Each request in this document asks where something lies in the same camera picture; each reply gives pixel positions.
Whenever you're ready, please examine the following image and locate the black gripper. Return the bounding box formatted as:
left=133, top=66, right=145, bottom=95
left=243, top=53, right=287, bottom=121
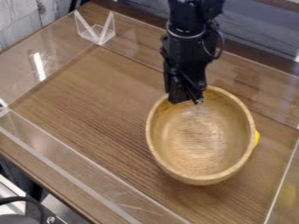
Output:
left=161, top=25, right=225, bottom=104

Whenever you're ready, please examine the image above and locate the brown wooden bowl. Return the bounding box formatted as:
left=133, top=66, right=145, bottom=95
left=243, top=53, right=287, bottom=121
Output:
left=146, top=86, right=258, bottom=186

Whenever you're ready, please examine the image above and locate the yellow lemon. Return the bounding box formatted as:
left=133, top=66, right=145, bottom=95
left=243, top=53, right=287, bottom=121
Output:
left=255, top=131, right=261, bottom=147

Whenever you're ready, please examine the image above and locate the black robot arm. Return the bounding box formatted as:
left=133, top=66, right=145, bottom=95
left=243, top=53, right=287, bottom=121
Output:
left=161, top=0, right=226, bottom=104

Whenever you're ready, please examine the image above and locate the clear acrylic corner bracket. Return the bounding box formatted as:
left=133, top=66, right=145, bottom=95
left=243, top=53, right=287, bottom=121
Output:
left=74, top=11, right=117, bottom=46

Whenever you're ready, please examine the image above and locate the black table frame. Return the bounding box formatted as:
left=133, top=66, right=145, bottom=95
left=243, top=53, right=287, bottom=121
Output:
left=0, top=156, right=91, bottom=224

